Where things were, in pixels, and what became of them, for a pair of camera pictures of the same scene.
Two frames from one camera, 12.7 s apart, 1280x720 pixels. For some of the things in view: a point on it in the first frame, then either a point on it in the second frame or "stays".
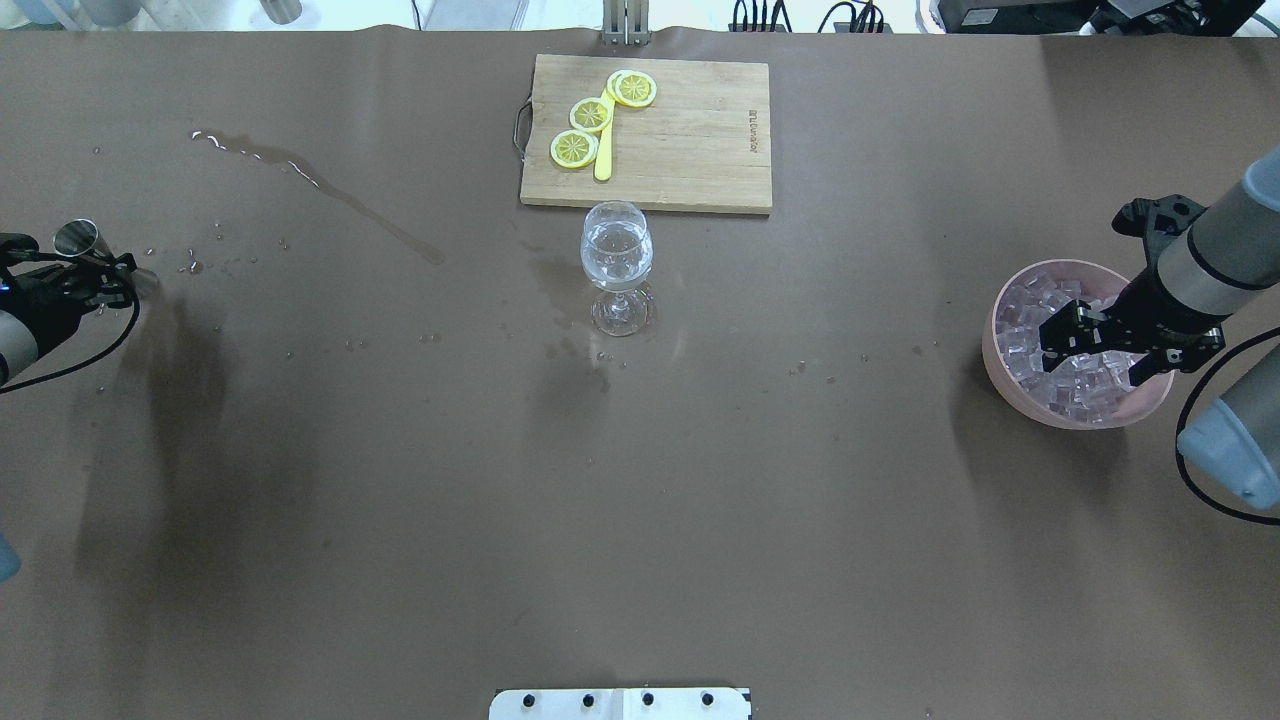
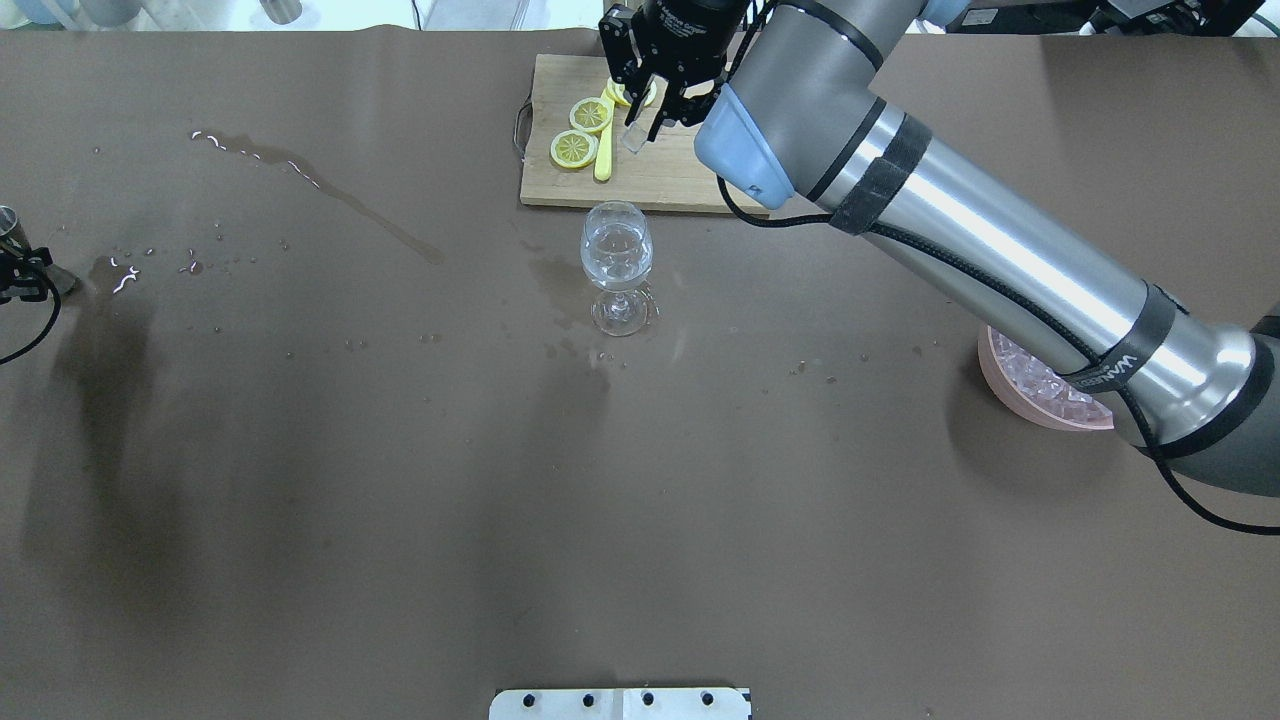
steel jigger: x=78 y=236 → x=12 y=233
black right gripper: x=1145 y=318 → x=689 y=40
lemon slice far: x=631 y=88 stays
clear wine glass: x=617 y=253 stays
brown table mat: x=359 y=455 stays
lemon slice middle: x=590 y=114 stays
